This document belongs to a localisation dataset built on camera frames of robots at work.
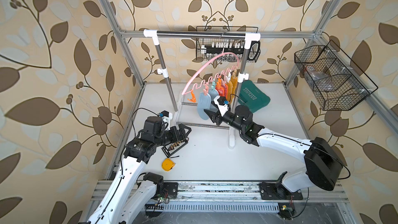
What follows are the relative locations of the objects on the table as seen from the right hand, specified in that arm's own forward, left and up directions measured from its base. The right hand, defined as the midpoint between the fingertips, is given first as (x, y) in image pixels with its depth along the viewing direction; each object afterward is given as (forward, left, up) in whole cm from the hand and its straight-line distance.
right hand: (208, 105), depth 77 cm
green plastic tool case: (+23, -31, -21) cm, 44 cm away
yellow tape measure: (-21, +23, -23) cm, 39 cm away
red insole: (+4, -6, +6) cm, 10 cm away
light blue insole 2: (+2, -3, +7) cm, 8 cm away
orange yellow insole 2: (+12, -14, +5) cm, 19 cm away
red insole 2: (+6, -9, +3) cm, 11 cm away
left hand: (-12, +12, -4) cm, 17 cm away
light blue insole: (+1, +2, +2) cm, 3 cm away
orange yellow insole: (+9, -12, +3) cm, 15 cm away
